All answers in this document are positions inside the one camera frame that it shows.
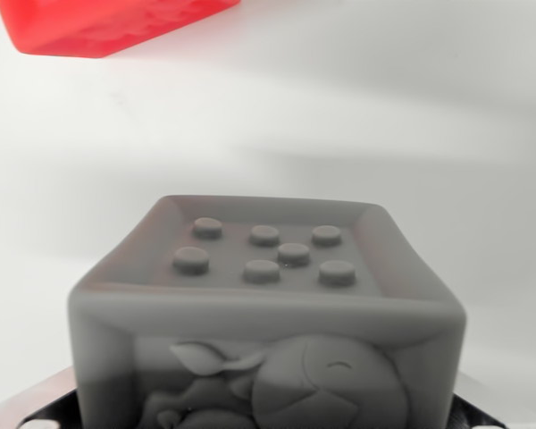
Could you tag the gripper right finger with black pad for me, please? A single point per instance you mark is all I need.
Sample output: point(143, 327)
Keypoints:
point(478, 406)

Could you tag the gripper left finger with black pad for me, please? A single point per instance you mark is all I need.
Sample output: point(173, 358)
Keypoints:
point(40, 406)

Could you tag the grey embossed toy cube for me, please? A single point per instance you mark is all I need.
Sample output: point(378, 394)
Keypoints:
point(268, 322)

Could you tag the red embossed toy cube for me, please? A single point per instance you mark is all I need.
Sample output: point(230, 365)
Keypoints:
point(116, 24)

